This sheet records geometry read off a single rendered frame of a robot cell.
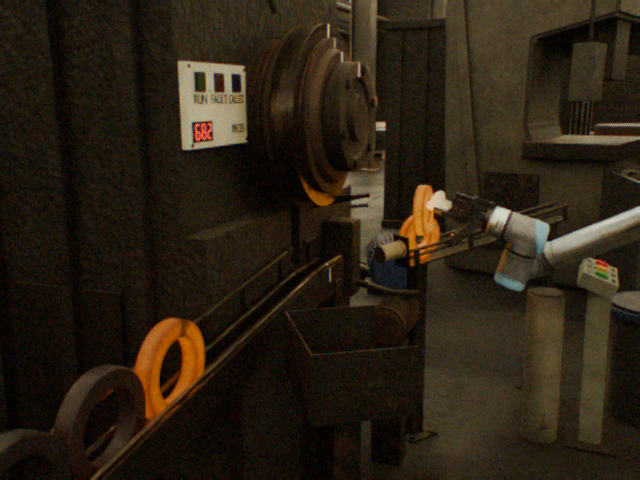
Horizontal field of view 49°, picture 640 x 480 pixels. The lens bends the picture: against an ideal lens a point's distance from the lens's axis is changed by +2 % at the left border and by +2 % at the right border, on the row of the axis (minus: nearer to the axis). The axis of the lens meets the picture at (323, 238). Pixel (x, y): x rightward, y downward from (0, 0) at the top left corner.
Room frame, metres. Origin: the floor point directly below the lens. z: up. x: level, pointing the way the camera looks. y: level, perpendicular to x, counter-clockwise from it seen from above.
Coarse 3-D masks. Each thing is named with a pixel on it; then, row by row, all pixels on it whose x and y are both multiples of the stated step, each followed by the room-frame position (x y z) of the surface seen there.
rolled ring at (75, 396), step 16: (96, 368) 1.03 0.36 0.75; (112, 368) 1.04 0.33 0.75; (128, 368) 1.07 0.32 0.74; (80, 384) 0.99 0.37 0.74; (96, 384) 1.00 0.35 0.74; (112, 384) 1.03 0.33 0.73; (128, 384) 1.07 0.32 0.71; (64, 400) 0.98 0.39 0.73; (80, 400) 0.97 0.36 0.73; (96, 400) 1.00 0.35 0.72; (128, 400) 1.08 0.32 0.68; (144, 400) 1.10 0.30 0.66; (64, 416) 0.96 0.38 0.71; (80, 416) 0.96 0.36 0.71; (128, 416) 1.08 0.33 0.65; (144, 416) 1.10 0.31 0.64; (64, 432) 0.95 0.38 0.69; (80, 432) 0.96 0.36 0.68; (128, 432) 1.07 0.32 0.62; (80, 448) 0.96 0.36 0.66; (112, 448) 1.05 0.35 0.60; (80, 464) 0.96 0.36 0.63; (96, 464) 1.01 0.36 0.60
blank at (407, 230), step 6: (408, 222) 2.24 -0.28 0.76; (432, 222) 2.28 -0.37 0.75; (402, 228) 2.24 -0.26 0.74; (408, 228) 2.22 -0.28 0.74; (432, 228) 2.28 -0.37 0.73; (438, 228) 2.29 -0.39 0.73; (402, 234) 2.23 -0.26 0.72; (408, 234) 2.22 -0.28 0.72; (414, 234) 2.24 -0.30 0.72; (432, 234) 2.28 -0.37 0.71; (438, 234) 2.30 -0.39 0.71; (414, 240) 2.24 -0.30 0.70; (426, 240) 2.28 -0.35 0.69; (432, 240) 2.28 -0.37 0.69; (438, 240) 2.30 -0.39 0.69; (414, 246) 2.24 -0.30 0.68; (432, 246) 2.28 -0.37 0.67; (432, 252) 2.28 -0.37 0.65; (420, 258) 2.25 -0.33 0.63; (426, 258) 2.27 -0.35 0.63
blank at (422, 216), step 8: (416, 192) 2.05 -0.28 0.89; (424, 192) 2.05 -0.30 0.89; (416, 200) 2.03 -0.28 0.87; (424, 200) 2.03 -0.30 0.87; (416, 208) 2.03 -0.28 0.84; (424, 208) 2.03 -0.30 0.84; (416, 216) 2.02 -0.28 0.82; (424, 216) 2.03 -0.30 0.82; (432, 216) 2.14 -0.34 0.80; (416, 224) 2.03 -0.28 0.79; (424, 224) 2.03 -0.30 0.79; (416, 232) 2.05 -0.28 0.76; (424, 232) 2.04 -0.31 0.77
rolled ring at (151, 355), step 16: (176, 320) 1.20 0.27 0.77; (160, 336) 1.15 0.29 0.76; (176, 336) 1.19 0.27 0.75; (192, 336) 1.24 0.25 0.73; (144, 352) 1.13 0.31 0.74; (160, 352) 1.14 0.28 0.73; (192, 352) 1.25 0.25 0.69; (144, 368) 1.12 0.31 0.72; (160, 368) 1.14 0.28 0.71; (192, 368) 1.25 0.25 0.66; (144, 384) 1.11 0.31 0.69; (160, 400) 1.14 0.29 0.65
